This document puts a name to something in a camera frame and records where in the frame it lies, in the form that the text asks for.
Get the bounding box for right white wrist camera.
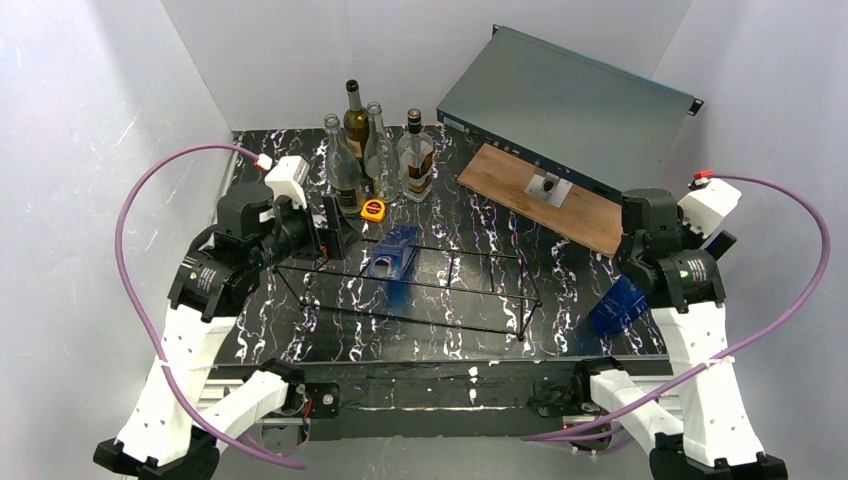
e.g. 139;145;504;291
677;170;741;239

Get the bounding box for metal bracket on board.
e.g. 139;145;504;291
525;168;573;208

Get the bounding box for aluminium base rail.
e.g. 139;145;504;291
192;374;690;425

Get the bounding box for tall clear glass bottle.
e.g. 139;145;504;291
364;101;401;204

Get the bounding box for grey rack server unit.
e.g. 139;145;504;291
437;26;704;203

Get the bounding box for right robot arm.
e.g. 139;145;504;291
615;188;788;479

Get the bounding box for square whisky bottle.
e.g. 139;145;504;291
397;108;435;202

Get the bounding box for clear bottle with dark label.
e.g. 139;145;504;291
324;114;365;215

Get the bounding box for wooden board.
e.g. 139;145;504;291
458;144;622;256

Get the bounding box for dark green wine bottle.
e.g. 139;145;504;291
343;79;372;190

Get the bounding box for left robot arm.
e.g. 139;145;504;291
93;183;361;479

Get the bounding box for black wire wine rack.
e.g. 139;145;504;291
272;239;542;341

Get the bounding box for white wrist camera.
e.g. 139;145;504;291
254;154;310;210
677;170;741;239

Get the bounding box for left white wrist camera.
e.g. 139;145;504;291
254;154;310;210

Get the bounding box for yellow tape measure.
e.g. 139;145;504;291
360;198;387;223

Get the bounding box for blue square bottle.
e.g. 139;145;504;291
589;275;649;336
367;225;422;313

